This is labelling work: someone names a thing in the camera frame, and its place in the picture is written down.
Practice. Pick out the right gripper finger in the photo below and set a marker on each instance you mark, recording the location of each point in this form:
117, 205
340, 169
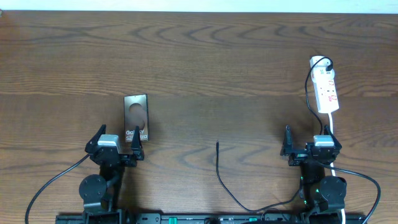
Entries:
327, 132
287, 145

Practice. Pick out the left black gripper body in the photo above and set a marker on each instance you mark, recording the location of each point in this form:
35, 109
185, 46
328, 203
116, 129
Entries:
125, 162

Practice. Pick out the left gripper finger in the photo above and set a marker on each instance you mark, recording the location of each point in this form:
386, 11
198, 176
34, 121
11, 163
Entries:
136, 145
92, 145

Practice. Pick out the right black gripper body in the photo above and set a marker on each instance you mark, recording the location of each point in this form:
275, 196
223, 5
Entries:
297, 159

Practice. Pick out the Samsung Galaxy smartphone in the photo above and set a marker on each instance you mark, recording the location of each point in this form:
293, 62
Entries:
136, 114

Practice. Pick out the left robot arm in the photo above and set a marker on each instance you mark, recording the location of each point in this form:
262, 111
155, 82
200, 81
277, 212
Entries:
100, 192

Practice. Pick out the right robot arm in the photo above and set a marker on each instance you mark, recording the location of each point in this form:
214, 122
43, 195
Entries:
324, 195

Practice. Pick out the white power strip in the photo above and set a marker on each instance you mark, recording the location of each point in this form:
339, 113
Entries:
325, 93

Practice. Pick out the white USB wall charger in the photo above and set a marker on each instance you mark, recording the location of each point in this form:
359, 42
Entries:
321, 65

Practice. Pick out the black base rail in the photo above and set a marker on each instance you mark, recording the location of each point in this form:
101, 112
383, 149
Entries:
156, 218

